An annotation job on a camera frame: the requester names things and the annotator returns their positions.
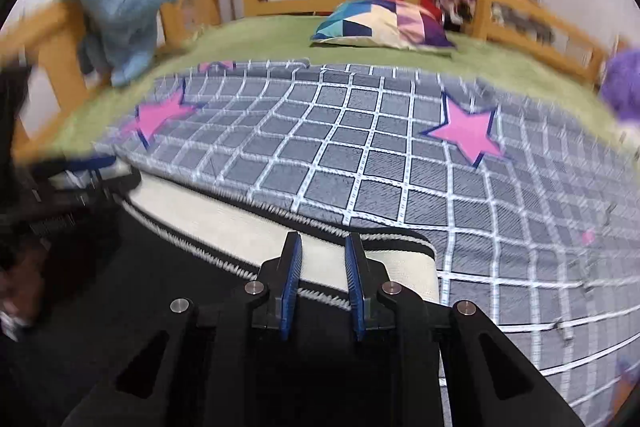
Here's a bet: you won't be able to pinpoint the pile of small toys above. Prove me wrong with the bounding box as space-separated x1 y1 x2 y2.
440 0 481 28

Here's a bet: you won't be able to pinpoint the black pants with white stripe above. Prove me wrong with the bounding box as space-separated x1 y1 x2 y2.
0 172 441 427

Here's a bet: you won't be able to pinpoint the grey checked blanket pink stars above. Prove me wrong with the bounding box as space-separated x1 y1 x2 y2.
95 59 640 423

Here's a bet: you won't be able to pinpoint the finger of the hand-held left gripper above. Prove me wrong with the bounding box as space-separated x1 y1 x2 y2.
27 154 118 180
50 169 143 212

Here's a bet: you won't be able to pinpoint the colourful geometric pillow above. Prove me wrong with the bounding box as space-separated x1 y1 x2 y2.
310 0 457 56

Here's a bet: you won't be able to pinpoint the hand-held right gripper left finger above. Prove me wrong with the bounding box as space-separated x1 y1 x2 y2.
60 231 304 427

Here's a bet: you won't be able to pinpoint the person's left hand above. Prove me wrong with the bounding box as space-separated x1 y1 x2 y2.
0 252 46 333

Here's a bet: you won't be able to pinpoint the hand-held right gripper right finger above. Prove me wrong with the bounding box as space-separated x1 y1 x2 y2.
345 232 586 427

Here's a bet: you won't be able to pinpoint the purple plush toy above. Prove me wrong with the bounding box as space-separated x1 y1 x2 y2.
599 49 640 122

